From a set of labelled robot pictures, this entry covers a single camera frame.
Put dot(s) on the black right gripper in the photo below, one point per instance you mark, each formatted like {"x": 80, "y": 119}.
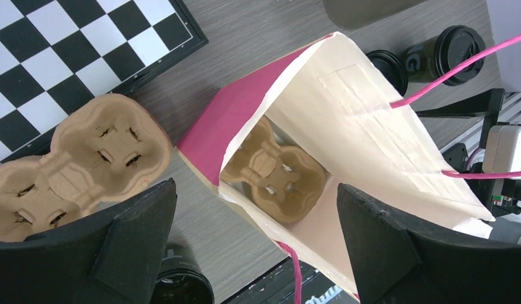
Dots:
{"x": 501, "y": 196}

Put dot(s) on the pink paper bag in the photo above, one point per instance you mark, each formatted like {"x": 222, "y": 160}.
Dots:
{"x": 328, "y": 99}

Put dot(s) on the black coffee cup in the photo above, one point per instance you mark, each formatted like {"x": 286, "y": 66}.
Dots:
{"x": 180, "y": 279}
{"x": 427, "y": 61}

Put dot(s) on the stack of black lids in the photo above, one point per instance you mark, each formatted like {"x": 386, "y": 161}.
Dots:
{"x": 391, "y": 68}

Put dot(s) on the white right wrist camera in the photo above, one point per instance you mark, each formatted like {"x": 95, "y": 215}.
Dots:
{"x": 503, "y": 150}

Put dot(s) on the black white chessboard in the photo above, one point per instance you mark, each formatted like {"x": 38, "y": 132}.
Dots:
{"x": 57, "y": 55}

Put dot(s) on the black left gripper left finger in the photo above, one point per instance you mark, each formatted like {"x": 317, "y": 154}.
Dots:
{"x": 111, "y": 256}

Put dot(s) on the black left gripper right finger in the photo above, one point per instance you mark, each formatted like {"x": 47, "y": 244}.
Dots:
{"x": 397, "y": 257}

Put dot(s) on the brown cardboard cup carrier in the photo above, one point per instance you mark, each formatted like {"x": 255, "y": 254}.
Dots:
{"x": 107, "y": 151}

